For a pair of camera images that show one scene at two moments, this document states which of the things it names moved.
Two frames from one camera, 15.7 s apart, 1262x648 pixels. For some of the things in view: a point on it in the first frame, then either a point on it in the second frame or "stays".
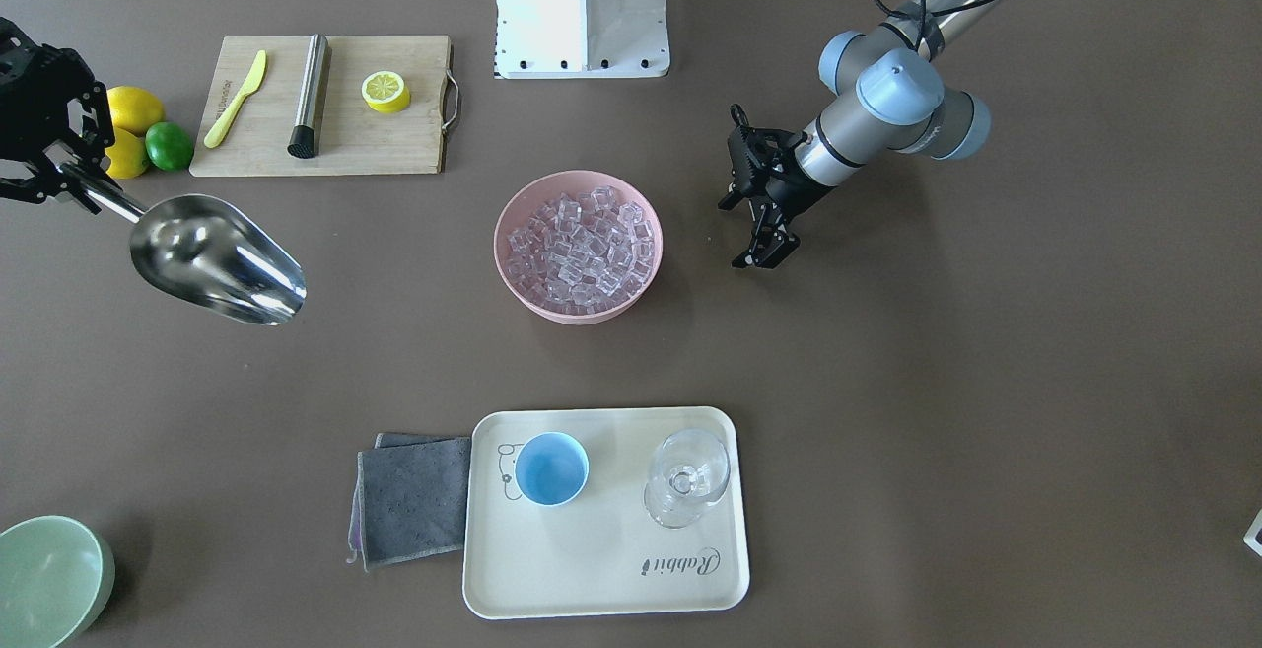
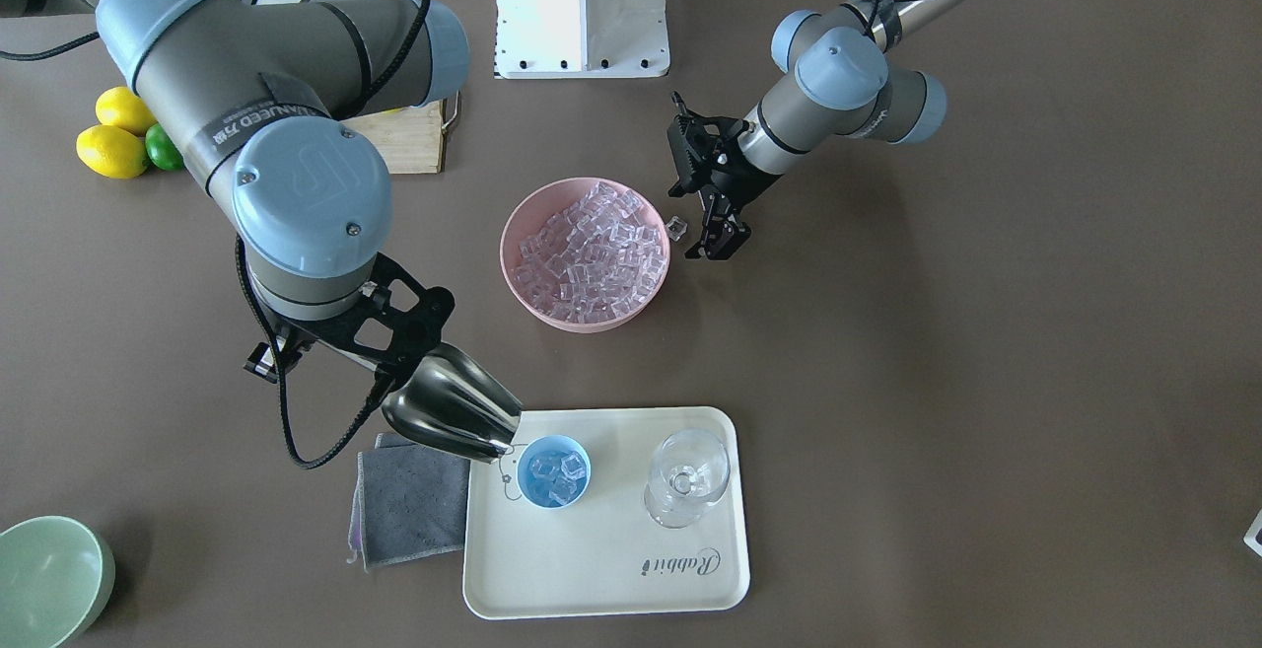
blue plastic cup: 551,468 stays
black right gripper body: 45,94 → 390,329
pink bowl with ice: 579,249 stays
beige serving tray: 599,555 stays
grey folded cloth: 410,499 stays
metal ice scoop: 211,253 → 452,400
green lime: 169,146 stays
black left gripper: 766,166 → 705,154
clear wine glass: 689,469 stays
